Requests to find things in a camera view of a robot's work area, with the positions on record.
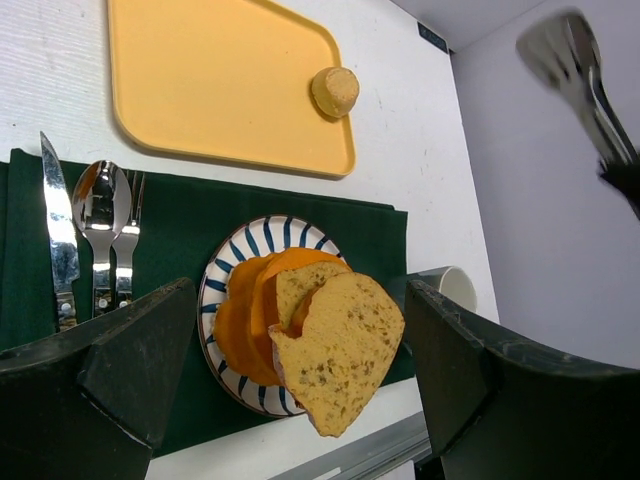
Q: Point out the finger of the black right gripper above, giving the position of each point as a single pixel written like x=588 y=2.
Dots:
x=625 y=178

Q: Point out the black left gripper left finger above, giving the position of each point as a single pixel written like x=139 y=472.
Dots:
x=94 y=401

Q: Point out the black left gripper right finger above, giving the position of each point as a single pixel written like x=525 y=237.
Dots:
x=499 y=405

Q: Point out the metal tongs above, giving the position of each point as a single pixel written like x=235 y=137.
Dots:
x=561 y=51

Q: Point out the seeded bread slice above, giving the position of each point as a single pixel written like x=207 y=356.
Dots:
x=292 y=286
x=338 y=350

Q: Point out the round orange bread loaf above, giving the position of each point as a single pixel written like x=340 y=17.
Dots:
x=241 y=323

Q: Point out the white mug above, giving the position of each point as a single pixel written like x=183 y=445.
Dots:
x=450 y=281

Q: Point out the metal table knife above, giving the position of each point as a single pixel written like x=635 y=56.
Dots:
x=65 y=266

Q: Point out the metal spoon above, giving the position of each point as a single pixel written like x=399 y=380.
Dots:
x=100 y=205

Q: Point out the dark green placemat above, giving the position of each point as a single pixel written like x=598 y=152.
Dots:
x=183 y=222

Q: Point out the white blue striped plate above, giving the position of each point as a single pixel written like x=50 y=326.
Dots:
x=257 y=238

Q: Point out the blue label right corner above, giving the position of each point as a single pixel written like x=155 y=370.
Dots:
x=433 y=38

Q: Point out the small round bun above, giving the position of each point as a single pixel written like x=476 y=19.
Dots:
x=335 y=91

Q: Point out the yellow plastic tray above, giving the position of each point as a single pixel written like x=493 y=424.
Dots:
x=228 y=80

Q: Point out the aluminium table edge rail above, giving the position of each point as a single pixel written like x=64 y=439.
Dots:
x=371 y=456

